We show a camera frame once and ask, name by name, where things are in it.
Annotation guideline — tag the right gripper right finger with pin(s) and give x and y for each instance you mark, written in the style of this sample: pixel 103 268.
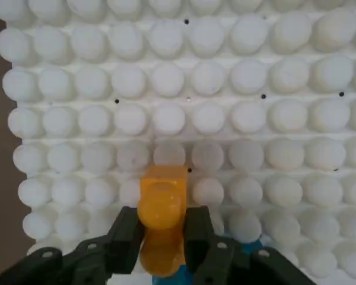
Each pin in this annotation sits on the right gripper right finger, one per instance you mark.
pixel 201 237

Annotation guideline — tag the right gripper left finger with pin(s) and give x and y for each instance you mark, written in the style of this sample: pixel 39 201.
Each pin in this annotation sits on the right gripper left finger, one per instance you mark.
pixel 118 243

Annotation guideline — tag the blue three-stud block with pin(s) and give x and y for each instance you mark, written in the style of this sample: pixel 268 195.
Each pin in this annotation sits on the blue three-stud block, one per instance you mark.
pixel 250 248

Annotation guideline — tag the yellow two-stud block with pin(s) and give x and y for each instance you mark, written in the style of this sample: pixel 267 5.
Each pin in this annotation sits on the yellow two-stud block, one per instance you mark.
pixel 163 202

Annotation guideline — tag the white studded baseplate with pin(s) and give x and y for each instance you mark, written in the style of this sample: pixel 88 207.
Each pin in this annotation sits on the white studded baseplate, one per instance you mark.
pixel 225 118

